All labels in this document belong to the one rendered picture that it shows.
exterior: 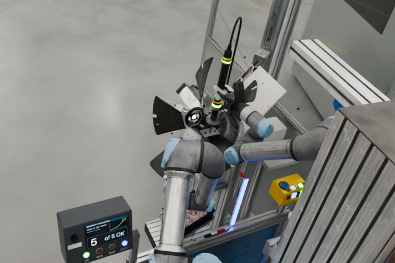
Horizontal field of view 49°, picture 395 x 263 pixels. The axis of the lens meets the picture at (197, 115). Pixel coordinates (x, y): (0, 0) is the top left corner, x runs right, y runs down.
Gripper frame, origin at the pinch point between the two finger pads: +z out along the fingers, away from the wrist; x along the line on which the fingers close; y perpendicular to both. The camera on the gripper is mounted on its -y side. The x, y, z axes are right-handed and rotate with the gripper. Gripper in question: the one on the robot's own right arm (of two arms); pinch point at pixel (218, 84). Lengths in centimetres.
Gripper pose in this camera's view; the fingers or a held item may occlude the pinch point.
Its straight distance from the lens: 206.3
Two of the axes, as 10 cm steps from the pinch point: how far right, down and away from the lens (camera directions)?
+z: -5.9, -5.7, 5.7
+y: -1.7, 7.8, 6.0
